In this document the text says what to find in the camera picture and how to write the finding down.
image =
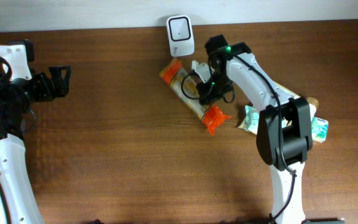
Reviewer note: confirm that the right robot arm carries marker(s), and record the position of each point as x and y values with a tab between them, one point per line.
284	127

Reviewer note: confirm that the white barcode scanner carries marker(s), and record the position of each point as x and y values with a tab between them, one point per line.
180	36

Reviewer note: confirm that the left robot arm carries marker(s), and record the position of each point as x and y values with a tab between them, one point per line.
20	86

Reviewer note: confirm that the white tube gold cap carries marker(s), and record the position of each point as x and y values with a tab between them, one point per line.
314	104

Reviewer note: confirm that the yellow white snack bag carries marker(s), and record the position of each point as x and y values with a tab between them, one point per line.
289	92

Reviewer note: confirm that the green Kleenex tissue pack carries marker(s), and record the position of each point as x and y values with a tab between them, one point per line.
319	129

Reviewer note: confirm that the light blue wipes packet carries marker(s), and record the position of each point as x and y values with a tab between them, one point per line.
251	121

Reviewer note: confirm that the red spaghetti pasta packet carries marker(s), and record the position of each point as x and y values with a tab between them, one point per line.
184	86

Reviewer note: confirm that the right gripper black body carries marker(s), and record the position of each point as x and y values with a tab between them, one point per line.
209	97

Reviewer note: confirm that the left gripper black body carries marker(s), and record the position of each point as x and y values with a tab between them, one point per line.
51	86

